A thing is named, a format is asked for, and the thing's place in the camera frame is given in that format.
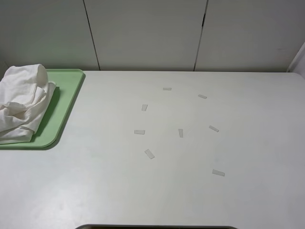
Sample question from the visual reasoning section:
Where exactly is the white short sleeve t-shirt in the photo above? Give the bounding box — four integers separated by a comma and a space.
0, 64, 56, 145

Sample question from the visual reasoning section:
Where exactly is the light green plastic tray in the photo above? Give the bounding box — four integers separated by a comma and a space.
0, 69, 85, 150

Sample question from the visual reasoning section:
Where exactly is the white tape strip upper-left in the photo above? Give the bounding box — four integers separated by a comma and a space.
142, 104, 148, 111

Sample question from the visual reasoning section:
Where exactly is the white tape strip left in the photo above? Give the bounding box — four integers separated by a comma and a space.
134, 130, 145, 135

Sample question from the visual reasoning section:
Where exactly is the white tape strip left-middle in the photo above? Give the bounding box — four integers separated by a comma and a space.
178, 129, 183, 138

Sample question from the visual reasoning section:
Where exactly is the white tape strip lower-left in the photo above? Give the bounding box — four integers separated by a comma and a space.
145, 149, 155, 159

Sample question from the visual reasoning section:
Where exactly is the white tape strip middle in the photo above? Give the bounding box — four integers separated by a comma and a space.
209, 125, 219, 132

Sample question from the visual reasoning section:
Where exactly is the white tape strip near-right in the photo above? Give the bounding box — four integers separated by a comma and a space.
212, 169, 225, 177

